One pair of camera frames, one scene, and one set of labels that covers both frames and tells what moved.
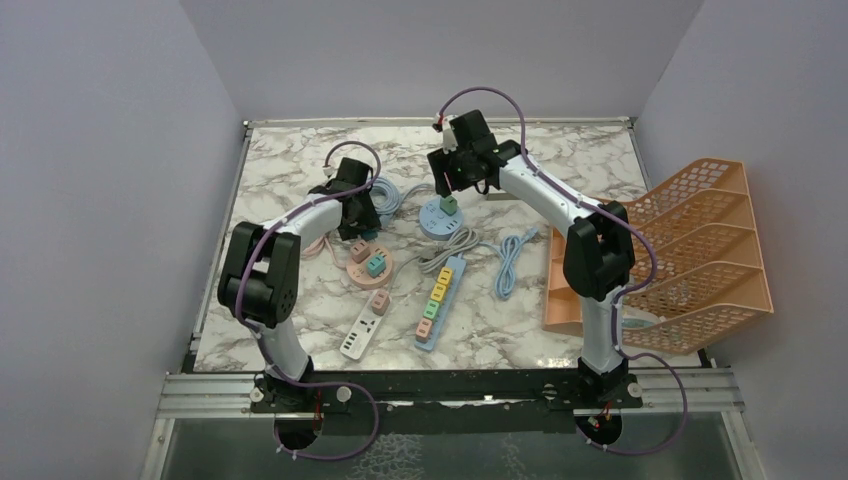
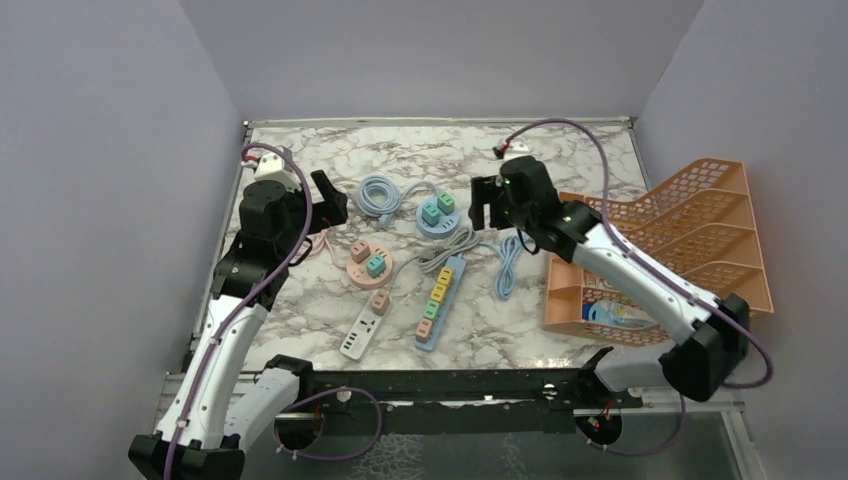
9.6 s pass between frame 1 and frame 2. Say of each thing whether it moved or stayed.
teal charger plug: stayed
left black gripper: moved
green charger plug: stayed
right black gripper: moved
